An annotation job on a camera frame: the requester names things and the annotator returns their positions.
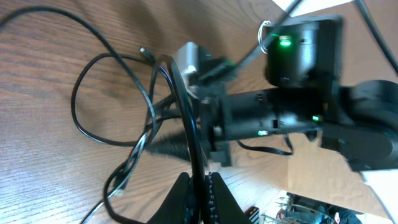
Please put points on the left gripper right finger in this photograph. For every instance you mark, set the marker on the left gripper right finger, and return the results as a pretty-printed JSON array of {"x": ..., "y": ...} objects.
[{"x": 221, "y": 207}]

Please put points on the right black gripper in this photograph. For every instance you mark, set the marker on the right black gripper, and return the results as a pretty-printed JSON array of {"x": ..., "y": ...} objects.
[{"x": 276, "y": 111}]

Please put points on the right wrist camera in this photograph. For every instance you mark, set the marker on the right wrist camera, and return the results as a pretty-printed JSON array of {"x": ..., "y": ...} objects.
[{"x": 199, "y": 62}]

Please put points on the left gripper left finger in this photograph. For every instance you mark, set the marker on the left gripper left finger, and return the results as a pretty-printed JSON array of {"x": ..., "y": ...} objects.
[{"x": 173, "y": 210}]

